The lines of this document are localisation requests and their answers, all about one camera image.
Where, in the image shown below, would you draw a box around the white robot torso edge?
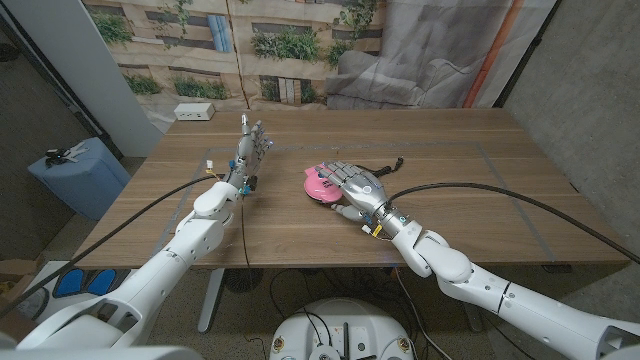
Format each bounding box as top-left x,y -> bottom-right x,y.
0,344 -> 204,360

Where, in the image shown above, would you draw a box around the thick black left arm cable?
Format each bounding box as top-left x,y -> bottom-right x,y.
0,173 -> 226,321

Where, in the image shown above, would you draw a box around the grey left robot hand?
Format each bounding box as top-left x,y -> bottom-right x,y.
222,113 -> 275,197

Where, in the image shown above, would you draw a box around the white power strip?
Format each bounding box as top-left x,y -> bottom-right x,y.
173,102 -> 216,122

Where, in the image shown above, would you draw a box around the black press power cord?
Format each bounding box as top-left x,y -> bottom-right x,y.
367,156 -> 405,179

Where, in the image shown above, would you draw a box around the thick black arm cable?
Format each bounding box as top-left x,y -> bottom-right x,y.
0,173 -> 226,321
387,181 -> 640,266

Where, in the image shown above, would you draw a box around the white table leg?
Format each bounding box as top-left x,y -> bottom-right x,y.
462,299 -> 485,335
197,268 -> 226,335

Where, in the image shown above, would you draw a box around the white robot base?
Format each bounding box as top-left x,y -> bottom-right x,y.
269,298 -> 415,360

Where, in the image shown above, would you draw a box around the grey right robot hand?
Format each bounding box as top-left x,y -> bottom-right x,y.
314,160 -> 409,240

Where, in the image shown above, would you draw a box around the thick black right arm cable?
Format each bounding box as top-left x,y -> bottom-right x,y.
387,181 -> 640,266

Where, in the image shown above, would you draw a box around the building print backdrop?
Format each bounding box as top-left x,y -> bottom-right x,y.
82,0 -> 389,134

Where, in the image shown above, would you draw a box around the white wall panel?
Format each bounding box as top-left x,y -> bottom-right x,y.
2,0 -> 165,159

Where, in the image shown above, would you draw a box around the brown cardboard box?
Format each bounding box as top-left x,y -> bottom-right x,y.
0,258 -> 51,341

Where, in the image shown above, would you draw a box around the pink mini sandwich press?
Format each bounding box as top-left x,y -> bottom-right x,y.
303,163 -> 346,205

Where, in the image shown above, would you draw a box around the blue plastic bin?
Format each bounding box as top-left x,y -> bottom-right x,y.
27,137 -> 132,222

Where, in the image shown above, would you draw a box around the grey floor cable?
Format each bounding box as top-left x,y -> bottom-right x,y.
393,267 -> 444,360

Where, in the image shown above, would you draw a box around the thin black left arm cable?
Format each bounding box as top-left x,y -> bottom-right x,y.
239,194 -> 254,274

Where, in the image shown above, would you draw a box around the black backdrop stand pole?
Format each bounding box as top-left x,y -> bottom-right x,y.
493,0 -> 564,109

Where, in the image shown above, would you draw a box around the grey keys bundle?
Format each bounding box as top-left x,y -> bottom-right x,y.
63,141 -> 90,164

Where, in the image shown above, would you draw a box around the white pedal board blue pads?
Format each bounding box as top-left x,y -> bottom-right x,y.
22,259 -> 139,316

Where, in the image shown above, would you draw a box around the small black gadget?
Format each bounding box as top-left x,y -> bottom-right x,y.
44,147 -> 70,168

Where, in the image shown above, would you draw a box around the black round floor stand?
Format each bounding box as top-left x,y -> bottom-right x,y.
223,268 -> 265,295

